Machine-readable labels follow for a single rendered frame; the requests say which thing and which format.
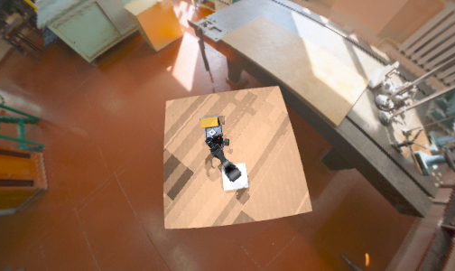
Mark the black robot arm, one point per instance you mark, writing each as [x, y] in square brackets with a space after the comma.
[231, 170]

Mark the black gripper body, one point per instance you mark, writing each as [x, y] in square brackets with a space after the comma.
[219, 142]

